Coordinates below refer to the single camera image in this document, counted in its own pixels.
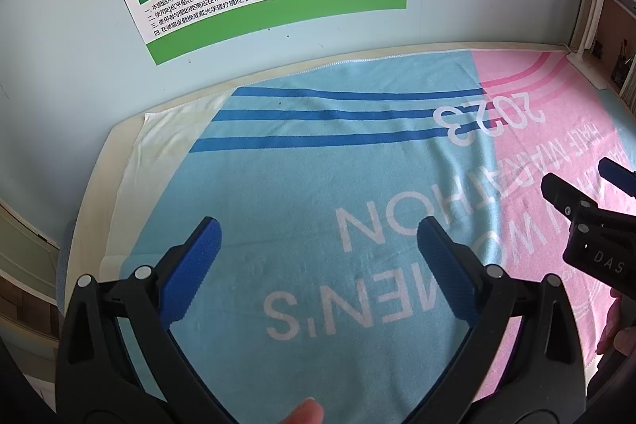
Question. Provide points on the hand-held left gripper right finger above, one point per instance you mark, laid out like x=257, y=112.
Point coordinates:
x=447, y=270

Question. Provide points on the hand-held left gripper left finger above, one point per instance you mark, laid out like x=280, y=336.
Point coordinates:
x=191, y=270

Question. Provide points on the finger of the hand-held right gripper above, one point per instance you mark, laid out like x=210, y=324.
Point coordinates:
x=559, y=190
x=618, y=178

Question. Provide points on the person's right hand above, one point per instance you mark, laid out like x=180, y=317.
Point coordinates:
x=616, y=319

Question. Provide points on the person's left hand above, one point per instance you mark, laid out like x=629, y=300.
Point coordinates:
x=303, y=411

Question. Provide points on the pink and blue printed towel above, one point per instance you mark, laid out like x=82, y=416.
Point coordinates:
x=298, y=156

